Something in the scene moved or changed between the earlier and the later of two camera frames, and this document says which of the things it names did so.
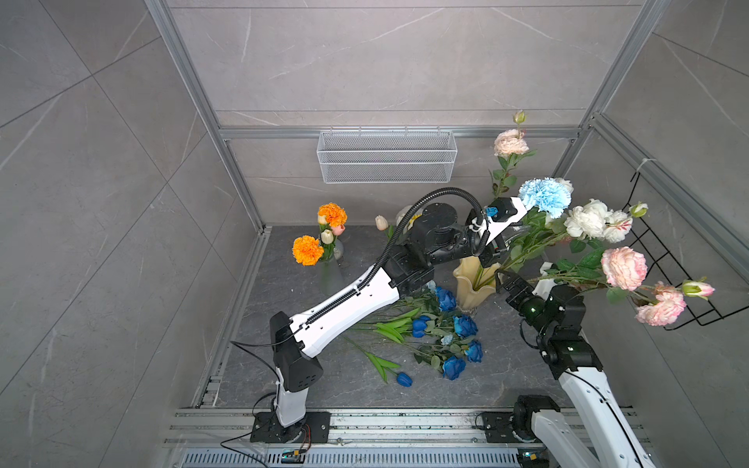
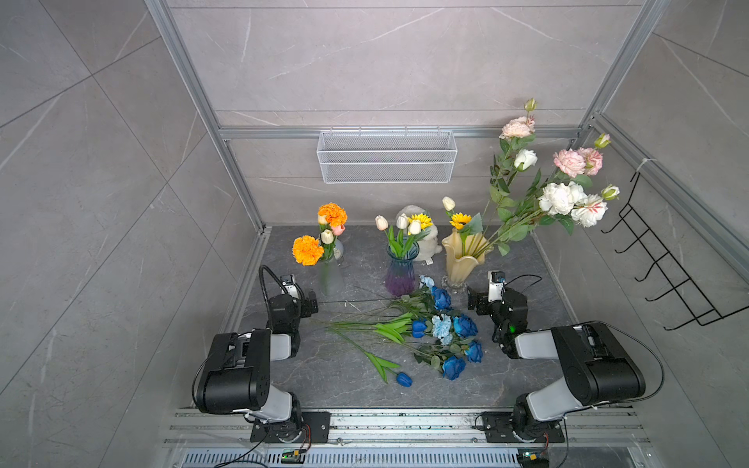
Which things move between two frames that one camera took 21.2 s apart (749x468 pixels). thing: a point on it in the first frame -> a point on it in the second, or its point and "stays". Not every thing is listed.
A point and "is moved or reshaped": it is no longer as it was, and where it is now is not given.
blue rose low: [474, 351] stays
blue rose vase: [447, 300] stays
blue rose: [452, 367] stays
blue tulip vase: [382, 366] stays
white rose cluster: [596, 220] -> [559, 199]
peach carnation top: [510, 141] -> [518, 128]
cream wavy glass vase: [473, 281] is moved or reshaped
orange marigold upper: [335, 215] stays
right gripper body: [524, 302] -> [484, 308]
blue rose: [464, 326] stays
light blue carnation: [545, 194] -> [441, 328]
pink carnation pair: [627, 268] -> [575, 162]
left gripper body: [487, 252] -> [304, 310]
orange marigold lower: [307, 250] stays
